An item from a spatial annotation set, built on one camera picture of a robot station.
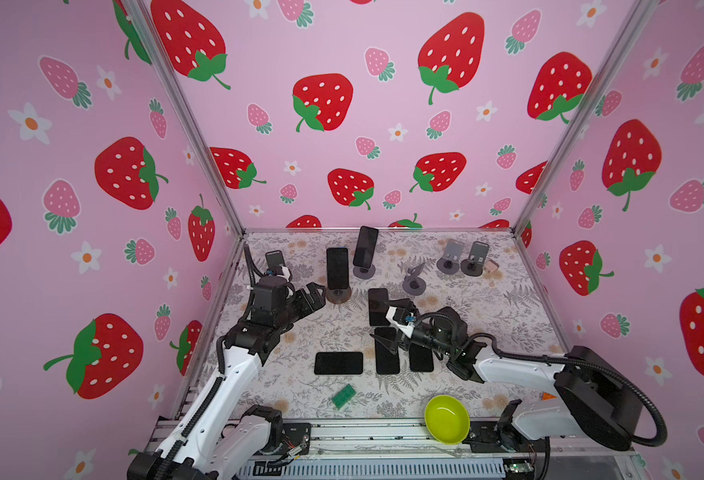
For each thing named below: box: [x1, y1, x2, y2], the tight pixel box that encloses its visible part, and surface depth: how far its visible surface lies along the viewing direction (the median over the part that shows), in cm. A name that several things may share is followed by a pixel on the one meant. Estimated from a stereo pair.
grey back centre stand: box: [353, 264, 376, 279], surface depth 110 cm
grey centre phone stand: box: [402, 262, 426, 296], surface depth 105 cm
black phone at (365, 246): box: [353, 226, 379, 269], surface depth 105 cm
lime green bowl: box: [424, 394, 471, 445], surface depth 77 cm
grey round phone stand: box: [436, 239, 464, 275], surface depth 110 cm
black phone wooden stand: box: [326, 247, 349, 290], surface depth 96 cm
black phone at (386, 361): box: [374, 327, 400, 375], surface depth 88 cm
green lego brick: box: [332, 383, 357, 410], surface depth 82 cm
